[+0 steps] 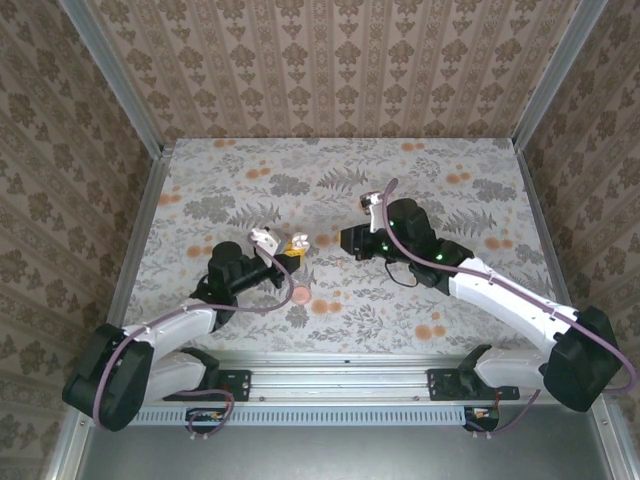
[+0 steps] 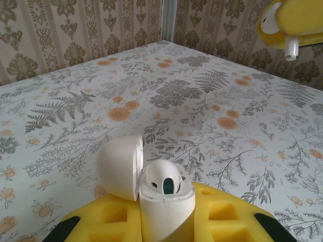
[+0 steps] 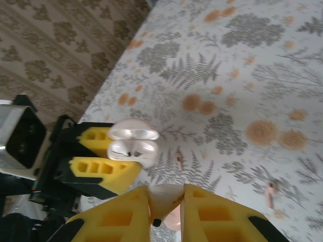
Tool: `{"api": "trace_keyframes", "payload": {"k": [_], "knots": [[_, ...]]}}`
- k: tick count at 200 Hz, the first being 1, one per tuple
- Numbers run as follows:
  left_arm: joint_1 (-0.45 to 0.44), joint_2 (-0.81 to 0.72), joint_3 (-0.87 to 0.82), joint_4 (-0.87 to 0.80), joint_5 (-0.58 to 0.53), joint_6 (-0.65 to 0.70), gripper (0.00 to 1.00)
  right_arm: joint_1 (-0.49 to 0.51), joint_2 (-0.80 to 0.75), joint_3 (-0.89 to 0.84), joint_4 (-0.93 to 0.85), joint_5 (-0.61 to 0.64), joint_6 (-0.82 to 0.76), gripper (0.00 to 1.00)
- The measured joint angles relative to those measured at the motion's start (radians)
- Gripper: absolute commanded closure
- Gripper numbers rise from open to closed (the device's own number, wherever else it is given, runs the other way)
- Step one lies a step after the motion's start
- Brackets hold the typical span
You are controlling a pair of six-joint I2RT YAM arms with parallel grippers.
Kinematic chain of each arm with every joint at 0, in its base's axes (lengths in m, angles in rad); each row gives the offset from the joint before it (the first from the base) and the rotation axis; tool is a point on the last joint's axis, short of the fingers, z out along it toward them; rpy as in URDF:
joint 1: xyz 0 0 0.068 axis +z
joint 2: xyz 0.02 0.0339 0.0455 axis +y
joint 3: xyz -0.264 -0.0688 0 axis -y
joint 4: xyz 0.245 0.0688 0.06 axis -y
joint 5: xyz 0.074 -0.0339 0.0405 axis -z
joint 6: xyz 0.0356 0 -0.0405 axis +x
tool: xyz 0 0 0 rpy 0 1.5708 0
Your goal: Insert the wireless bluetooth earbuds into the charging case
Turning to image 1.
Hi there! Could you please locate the grey metal panel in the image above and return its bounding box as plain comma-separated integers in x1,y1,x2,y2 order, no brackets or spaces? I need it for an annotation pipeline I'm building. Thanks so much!
74,424,617,480

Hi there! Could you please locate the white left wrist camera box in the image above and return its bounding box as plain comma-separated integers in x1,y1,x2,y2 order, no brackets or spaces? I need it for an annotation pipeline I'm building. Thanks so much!
248,227,281,256

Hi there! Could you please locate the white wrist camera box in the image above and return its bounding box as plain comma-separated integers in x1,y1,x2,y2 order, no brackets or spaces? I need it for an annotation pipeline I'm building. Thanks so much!
358,191,385,217
248,227,281,256

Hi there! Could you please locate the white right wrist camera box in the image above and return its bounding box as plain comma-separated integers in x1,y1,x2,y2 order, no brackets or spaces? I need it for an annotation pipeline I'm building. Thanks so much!
358,191,385,217

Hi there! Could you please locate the aluminium table side rail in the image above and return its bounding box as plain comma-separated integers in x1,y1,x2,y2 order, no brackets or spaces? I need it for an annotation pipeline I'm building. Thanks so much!
514,147,592,362
93,143,177,365

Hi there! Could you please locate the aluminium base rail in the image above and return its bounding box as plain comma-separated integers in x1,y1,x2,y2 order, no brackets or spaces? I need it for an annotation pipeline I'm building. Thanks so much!
74,349,614,402

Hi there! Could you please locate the black cable connector box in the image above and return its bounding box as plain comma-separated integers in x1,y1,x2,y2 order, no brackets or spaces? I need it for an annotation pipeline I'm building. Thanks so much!
185,407,232,435
462,407,501,432

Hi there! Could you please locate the grey slotted cable duct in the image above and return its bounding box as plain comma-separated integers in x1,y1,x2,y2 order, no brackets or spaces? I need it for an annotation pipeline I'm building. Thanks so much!
134,405,496,427

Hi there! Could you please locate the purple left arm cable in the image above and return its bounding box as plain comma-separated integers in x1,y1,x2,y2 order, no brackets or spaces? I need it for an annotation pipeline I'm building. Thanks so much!
94,233,296,441

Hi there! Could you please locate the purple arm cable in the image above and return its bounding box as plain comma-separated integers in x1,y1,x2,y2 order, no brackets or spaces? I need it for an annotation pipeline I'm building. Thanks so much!
94,233,296,441
369,178,636,439

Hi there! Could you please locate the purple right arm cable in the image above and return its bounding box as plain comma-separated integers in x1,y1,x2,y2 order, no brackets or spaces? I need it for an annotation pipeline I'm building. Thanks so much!
369,178,636,439

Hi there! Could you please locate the aluminium frame post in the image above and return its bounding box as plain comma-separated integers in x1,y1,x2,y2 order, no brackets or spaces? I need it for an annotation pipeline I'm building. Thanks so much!
58,0,166,156
512,0,610,151

